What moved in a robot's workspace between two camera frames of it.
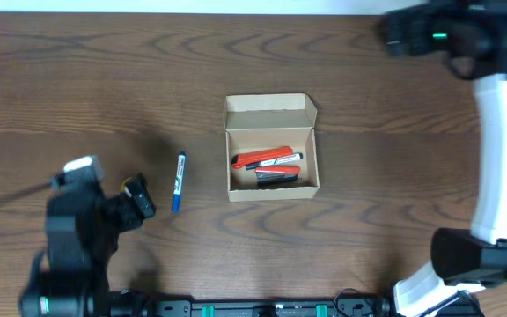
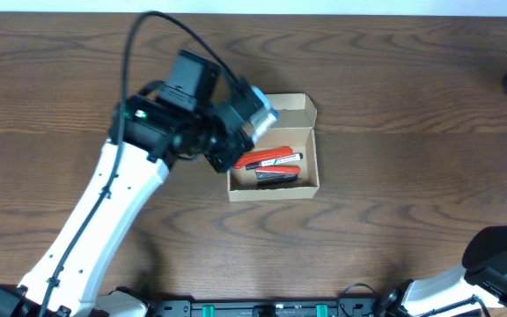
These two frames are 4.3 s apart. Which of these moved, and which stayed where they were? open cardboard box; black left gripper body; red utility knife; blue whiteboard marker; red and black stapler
Moved: black left gripper body; blue whiteboard marker
Stayed: open cardboard box; red utility knife; red and black stapler
